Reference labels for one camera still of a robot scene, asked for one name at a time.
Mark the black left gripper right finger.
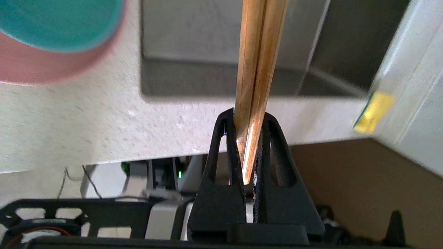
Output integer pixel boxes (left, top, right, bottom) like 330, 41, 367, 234
254, 111, 326, 242

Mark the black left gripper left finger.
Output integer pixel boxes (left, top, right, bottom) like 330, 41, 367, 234
188, 108, 248, 242

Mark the brown wooden chopstick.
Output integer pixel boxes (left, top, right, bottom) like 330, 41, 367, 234
242, 0, 289, 185

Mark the grey robot base chassis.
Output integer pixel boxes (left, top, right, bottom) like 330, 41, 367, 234
80, 157, 208, 240

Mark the yellow sponge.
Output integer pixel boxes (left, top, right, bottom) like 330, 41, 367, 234
353, 91, 396, 135

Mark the stainless steel sink basin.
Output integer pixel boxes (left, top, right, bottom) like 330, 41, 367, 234
140, 0, 410, 101

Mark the pink plate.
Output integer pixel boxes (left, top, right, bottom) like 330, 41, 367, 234
0, 0, 128, 86

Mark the teal bowl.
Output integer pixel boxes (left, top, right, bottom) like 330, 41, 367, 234
0, 0, 125, 53

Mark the black perforated metal frame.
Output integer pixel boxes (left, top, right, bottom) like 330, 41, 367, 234
0, 198, 196, 242

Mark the black pointed bracket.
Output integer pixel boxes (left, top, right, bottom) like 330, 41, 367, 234
383, 210, 406, 247

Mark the thin black wire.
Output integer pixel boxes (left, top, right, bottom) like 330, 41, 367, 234
57, 165, 103, 200

